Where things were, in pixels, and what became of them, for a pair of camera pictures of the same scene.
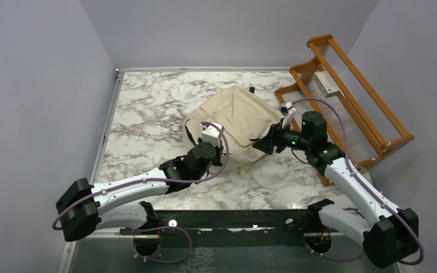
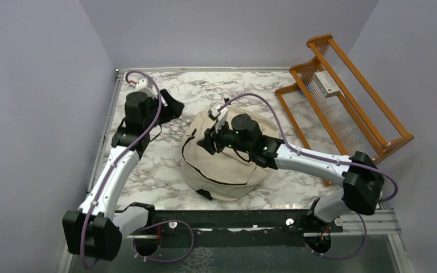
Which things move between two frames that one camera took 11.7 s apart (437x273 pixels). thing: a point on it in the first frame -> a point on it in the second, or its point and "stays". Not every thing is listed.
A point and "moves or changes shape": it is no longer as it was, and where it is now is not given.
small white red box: (326, 83) stays
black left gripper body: (217, 161) -> (168, 112)
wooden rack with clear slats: (359, 129) stays
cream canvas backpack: (244, 115) moves or changes shape
